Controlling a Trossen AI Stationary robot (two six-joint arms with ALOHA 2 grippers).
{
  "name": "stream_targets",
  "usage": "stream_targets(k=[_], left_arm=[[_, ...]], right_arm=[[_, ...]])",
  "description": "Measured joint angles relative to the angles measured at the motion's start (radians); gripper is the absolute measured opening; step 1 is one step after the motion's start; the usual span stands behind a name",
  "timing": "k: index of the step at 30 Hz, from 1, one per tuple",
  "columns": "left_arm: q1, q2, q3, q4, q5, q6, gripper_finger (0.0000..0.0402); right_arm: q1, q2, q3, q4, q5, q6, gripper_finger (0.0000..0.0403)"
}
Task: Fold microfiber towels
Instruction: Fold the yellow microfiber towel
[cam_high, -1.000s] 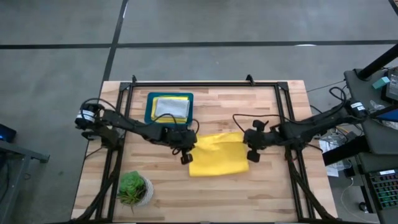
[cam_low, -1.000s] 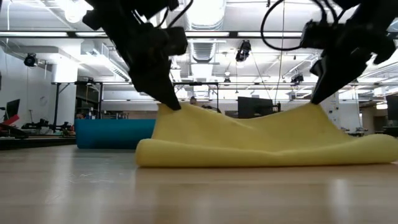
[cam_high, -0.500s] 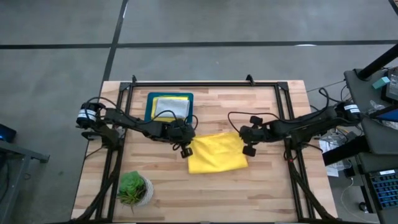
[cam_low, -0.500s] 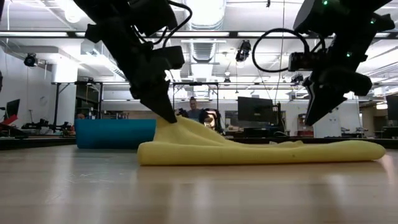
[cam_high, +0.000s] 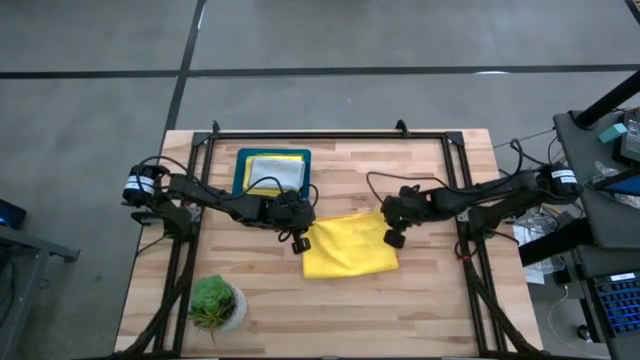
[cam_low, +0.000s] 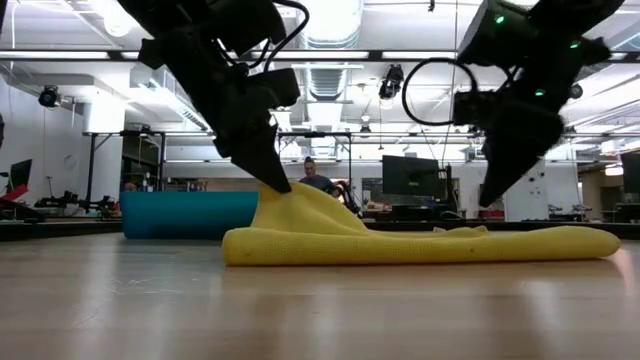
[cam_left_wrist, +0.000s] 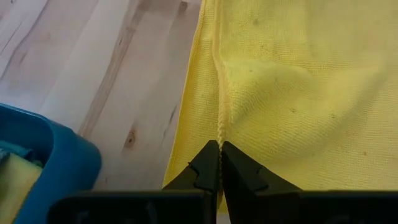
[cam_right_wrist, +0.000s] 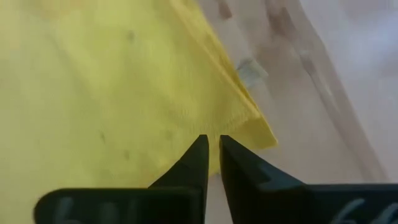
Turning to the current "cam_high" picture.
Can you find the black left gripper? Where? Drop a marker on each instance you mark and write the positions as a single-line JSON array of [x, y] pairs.
[[290, 212]]

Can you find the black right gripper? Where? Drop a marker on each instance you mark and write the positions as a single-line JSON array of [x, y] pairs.
[[405, 210]]

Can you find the yellow microfiber towel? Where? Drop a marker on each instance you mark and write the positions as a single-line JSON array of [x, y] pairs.
[[247, 175], [350, 247]]

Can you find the grey microfiber towel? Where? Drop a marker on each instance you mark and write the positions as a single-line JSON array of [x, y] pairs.
[[280, 172]]

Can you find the teal plastic bin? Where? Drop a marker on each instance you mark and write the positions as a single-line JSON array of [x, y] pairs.
[[238, 170]]

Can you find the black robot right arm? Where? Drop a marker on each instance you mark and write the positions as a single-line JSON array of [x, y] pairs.
[[500, 192]]

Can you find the green succulent in woven pot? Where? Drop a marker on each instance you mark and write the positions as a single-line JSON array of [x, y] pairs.
[[212, 300]]

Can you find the white paper sheets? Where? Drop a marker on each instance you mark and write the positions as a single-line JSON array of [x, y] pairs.
[[527, 235]]

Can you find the black desk leg bar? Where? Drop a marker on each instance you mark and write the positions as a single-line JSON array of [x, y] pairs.
[[550, 243]]

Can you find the grey desk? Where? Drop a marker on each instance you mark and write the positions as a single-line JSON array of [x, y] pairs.
[[585, 150], [600, 260]]

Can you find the clear plastic bag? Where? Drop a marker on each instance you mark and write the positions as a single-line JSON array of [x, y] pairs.
[[602, 172]]

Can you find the black backlit keyboard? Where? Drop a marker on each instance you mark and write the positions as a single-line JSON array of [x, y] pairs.
[[620, 305]]

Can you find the blue-screen computer monitor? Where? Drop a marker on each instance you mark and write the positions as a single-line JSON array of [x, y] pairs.
[[627, 186]]

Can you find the small teal box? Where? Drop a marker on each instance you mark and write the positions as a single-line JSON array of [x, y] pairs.
[[612, 133]]

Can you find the black monitor stand pole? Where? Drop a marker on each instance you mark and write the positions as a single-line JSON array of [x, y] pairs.
[[610, 100]]

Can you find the black electronic device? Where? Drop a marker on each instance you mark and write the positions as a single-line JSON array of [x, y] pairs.
[[632, 142]]

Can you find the grey metal stand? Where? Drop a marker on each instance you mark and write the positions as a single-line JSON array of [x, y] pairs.
[[35, 242]]

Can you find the black device with blue light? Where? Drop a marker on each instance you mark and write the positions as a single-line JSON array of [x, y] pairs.
[[12, 217]]

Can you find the black aluminium rig frame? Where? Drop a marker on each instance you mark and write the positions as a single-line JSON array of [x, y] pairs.
[[325, 135]]

